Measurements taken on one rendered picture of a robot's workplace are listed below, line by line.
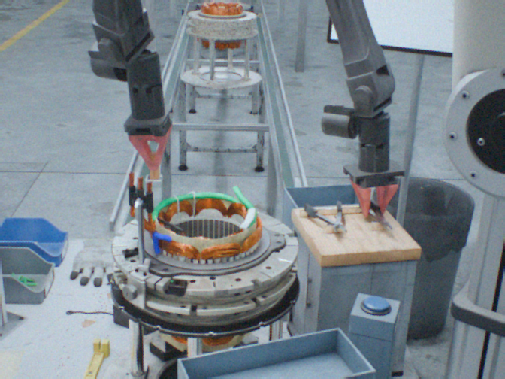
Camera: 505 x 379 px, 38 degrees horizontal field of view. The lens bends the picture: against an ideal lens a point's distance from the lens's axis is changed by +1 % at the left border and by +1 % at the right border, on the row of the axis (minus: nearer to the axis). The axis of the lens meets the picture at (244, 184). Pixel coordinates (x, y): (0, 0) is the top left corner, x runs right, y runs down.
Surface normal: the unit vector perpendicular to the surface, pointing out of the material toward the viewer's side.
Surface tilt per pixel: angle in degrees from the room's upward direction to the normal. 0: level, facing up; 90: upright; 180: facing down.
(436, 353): 0
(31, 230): 88
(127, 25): 105
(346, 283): 90
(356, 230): 0
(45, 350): 0
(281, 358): 90
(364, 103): 97
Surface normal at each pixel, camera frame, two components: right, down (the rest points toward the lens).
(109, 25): -0.48, 0.75
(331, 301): 0.20, 0.38
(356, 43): -0.59, 0.28
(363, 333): -0.33, 0.36
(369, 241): 0.03, -0.92
